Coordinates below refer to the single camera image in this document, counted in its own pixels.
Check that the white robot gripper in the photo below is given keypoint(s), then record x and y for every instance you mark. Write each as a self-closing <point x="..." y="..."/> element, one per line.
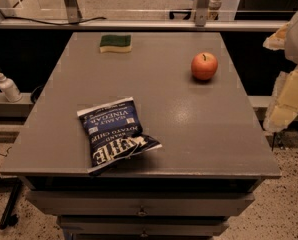
<point x="283" y="107"/>

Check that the blue potato chip bag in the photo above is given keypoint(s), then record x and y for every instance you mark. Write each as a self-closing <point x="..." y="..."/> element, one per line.
<point x="115" y="133"/>

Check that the red apple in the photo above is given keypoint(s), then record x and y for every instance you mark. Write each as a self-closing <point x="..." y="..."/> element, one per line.
<point x="204" y="66"/>

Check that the green and yellow sponge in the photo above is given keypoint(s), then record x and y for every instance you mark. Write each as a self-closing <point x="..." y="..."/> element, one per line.
<point x="115" y="43"/>

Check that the upper grey drawer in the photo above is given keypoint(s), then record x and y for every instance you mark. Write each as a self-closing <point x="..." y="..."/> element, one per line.
<point x="140" y="204"/>

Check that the grey drawer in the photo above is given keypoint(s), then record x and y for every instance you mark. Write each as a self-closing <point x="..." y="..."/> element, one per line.
<point x="140" y="204"/>
<point x="146" y="226"/>

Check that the lower grey drawer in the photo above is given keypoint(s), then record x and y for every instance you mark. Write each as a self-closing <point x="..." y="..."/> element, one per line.
<point x="146" y="226"/>

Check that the white pump bottle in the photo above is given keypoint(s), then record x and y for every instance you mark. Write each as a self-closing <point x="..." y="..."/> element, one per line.
<point x="9" y="89"/>

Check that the black floor stand leg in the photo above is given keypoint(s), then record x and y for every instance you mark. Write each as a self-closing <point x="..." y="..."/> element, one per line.
<point x="8" y="217"/>

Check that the metal frame post right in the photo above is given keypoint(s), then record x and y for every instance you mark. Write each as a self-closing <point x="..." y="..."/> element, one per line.
<point x="201" y="12"/>

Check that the metal frame post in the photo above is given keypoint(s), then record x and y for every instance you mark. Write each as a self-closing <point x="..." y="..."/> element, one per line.
<point x="73" y="12"/>
<point x="201" y="12"/>

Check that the metal frame post left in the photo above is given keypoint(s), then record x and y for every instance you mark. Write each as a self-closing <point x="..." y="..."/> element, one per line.
<point x="73" y="12"/>

